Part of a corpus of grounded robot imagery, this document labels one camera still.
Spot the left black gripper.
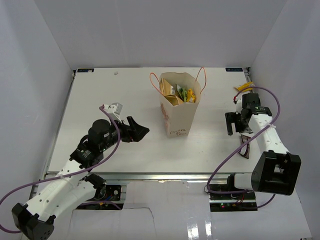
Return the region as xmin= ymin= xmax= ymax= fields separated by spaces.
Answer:
xmin=100 ymin=116 xmax=150 ymax=151

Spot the yellow snack bar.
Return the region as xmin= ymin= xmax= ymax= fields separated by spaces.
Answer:
xmin=186 ymin=88 xmax=196 ymax=103

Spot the yellow chips bag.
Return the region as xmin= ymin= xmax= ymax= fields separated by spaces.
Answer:
xmin=159 ymin=78 xmax=184 ymax=106

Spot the green candy packet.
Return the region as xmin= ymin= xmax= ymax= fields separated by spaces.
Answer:
xmin=176 ymin=84 xmax=188 ymax=103

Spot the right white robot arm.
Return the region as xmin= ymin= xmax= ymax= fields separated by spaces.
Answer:
xmin=225 ymin=93 xmax=301 ymax=200

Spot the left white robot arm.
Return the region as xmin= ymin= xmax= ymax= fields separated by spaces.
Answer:
xmin=11 ymin=116 xmax=150 ymax=240

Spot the cream paper bag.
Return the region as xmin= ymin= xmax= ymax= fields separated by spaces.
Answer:
xmin=149 ymin=67 xmax=207 ymax=138

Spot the brown chocolate wrapper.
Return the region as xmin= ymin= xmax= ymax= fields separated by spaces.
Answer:
xmin=238 ymin=134 xmax=251 ymax=159

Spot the small yellow snack packet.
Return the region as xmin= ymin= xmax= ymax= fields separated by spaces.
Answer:
xmin=233 ymin=81 xmax=255 ymax=93

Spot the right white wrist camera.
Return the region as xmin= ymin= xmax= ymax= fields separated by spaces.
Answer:
xmin=233 ymin=94 xmax=243 ymax=117

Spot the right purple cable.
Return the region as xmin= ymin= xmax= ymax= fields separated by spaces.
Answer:
xmin=206 ymin=86 xmax=281 ymax=210

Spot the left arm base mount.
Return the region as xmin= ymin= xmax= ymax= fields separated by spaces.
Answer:
xmin=76 ymin=185 xmax=124 ymax=211

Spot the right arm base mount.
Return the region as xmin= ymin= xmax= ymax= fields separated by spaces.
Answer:
xmin=203 ymin=185 xmax=257 ymax=213

